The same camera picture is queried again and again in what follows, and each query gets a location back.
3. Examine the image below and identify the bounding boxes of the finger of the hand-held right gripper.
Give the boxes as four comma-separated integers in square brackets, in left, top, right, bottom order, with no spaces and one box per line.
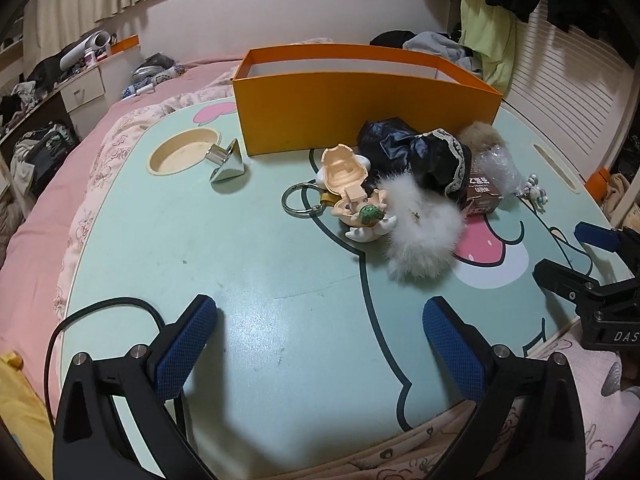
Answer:
[532,259,609,319]
[574,221,624,256]

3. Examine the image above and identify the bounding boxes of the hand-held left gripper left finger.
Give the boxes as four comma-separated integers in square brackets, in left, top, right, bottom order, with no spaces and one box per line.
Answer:
[52,294,218,480]

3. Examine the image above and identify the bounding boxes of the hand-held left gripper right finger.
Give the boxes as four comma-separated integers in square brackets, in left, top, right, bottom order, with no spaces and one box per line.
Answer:
[422,296,586,480]

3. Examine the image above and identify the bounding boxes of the white bead hair clip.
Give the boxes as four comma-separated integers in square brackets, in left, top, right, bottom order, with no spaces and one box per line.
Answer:
[520,172,549,206]

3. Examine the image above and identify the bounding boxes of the brown drink carton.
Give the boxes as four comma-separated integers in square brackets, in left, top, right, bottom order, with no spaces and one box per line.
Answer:
[462,175,504,216]

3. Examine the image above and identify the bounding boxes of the clear plastic bag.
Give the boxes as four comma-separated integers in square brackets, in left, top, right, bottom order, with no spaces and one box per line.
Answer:
[470,145,524,199]

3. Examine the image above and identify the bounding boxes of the white fur pompom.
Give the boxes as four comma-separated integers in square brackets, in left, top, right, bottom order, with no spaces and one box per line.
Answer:
[374,171,467,282]

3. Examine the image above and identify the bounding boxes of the brown fur pompom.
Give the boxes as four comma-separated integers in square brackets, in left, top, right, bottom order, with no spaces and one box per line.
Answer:
[456,121,507,157]

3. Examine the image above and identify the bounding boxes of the silver cone-shaped ornament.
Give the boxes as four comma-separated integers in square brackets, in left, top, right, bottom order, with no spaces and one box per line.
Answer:
[202,138,249,190]

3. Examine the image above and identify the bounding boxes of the black lace-trimmed cloth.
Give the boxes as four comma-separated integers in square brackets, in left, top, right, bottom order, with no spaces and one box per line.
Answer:
[356,119,474,197]

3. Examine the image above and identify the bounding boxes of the peach doll keychain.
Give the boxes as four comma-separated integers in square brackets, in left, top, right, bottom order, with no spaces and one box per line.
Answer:
[281,144,399,245]

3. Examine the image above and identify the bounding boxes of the orange cardboard box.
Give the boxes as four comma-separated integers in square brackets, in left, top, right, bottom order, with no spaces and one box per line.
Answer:
[231,44,504,157]

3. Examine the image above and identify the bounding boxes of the orange storage bin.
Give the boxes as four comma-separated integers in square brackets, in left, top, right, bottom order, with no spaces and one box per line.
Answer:
[586,168,612,199]

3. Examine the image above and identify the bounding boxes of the beige cloth bundle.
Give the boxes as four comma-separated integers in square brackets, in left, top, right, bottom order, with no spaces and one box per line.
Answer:
[602,172,636,226]

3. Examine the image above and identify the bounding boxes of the white slatted wardrobe door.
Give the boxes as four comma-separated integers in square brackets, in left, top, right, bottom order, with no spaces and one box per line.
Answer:
[500,7,640,172]

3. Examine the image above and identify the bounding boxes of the yellow cloth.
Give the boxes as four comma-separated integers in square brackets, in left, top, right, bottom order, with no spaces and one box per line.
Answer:
[0,350,57,480]

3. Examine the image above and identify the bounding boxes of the pink bedsheet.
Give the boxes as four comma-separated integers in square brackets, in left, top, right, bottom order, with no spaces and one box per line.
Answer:
[0,57,242,352]

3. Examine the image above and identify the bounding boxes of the yellow-green garment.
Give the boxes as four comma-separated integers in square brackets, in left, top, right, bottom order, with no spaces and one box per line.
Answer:
[457,0,517,99]

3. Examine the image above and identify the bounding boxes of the grey crumpled clothes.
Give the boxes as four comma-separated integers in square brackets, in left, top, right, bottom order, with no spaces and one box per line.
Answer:
[402,31,484,79]

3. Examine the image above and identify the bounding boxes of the dark clothes heap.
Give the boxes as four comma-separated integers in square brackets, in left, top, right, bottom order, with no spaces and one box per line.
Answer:
[0,79,82,202]

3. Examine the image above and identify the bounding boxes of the white nightstand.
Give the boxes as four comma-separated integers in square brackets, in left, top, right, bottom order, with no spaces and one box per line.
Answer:
[59,52,142,117]

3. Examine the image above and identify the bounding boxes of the black crumpled garment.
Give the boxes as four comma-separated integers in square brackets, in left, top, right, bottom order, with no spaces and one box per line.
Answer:
[369,30,419,51]

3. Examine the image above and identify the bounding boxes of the dark silver clothes bundle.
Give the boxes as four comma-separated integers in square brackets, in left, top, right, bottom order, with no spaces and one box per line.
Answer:
[120,52,187,99]

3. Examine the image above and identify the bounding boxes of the small orange box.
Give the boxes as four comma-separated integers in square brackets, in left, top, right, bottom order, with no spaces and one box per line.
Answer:
[108,34,140,56]

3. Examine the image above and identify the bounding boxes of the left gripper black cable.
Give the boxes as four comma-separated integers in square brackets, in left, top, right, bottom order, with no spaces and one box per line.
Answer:
[44,297,167,413]

